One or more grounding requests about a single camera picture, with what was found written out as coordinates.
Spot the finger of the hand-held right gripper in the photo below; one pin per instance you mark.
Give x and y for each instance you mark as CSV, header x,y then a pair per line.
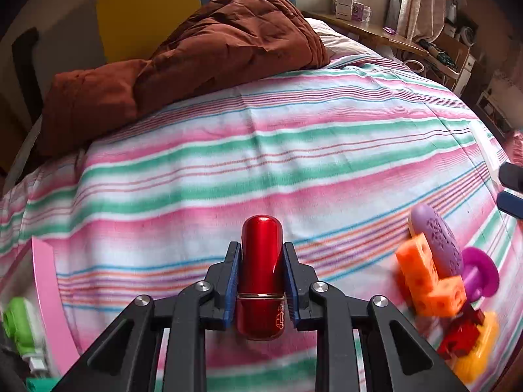
x,y
512,176
510,204

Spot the purple textured capsule toy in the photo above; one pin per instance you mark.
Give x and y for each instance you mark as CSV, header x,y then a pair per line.
x,y
437,237

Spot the brown quilted blanket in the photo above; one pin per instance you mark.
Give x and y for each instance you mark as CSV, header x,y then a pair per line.
x,y
204,49

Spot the orange cube blocks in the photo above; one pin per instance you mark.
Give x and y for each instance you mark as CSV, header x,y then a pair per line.
x,y
416,269

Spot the pink cloth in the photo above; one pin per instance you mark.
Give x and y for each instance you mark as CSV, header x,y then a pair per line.
x,y
515,149

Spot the black round appliance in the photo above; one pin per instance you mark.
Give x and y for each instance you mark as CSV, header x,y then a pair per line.
x,y
468,34

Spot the small purple box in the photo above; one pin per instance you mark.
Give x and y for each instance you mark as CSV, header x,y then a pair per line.
x,y
361,12

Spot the green plastic toy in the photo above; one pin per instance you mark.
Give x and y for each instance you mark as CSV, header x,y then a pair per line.
x,y
18,322

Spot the beige patterned curtain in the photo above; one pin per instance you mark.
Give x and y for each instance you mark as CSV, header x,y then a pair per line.
x,y
421,0

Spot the magenta spool toy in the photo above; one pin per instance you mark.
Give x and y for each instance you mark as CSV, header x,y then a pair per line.
x,y
486,273

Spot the red lipstick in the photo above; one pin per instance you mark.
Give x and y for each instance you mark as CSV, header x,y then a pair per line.
x,y
261,277

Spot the white carton box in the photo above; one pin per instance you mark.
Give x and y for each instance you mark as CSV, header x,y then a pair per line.
x,y
344,2

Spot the yellow plastic toy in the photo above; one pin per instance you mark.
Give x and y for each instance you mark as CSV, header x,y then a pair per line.
x,y
486,355

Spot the white storage shelf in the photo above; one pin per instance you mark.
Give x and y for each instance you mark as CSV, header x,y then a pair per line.
x,y
494,106

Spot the white pillow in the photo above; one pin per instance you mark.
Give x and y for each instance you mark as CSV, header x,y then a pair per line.
x,y
339,43

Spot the red toy block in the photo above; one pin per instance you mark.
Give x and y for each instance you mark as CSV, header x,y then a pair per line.
x,y
461,335

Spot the wooden bedside table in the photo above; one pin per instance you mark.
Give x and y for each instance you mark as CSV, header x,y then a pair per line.
x,y
367,34

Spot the small purple object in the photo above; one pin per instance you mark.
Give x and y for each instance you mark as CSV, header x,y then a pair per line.
x,y
390,30

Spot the white tray with pink rim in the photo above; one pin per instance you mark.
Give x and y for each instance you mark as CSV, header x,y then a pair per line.
x,y
49,286

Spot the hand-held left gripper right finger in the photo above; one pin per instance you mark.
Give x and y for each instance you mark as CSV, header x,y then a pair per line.
x,y
291,286

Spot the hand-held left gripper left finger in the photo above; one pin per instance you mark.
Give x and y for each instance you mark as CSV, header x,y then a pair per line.
x,y
231,286

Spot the grey yellow blue headboard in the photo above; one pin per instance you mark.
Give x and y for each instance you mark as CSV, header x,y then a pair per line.
x,y
143,12

